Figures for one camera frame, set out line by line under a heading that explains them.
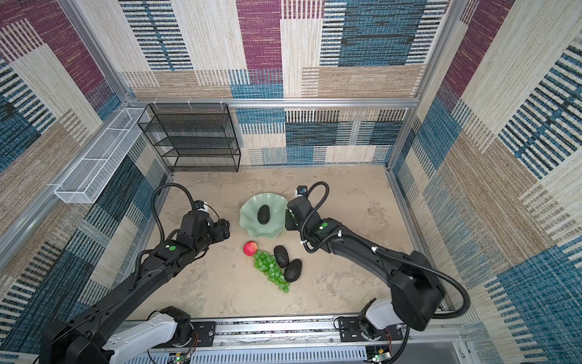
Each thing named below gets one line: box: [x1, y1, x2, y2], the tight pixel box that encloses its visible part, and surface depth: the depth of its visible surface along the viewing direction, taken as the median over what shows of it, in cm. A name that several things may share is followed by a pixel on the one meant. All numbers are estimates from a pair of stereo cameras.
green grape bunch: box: [253, 250, 291, 294], surface depth 85 cm
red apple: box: [242, 240, 258, 257], surface depth 91 cm
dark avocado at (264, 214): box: [257, 203, 271, 225], surface depth 99 cm
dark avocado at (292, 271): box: [283, 258, 303, 283], surface depth 83 cm
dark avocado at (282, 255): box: [273, 244, 290, 269], surface depth 88 cm
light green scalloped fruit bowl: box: [238, 192, 288, 239], surface depth 102 cm
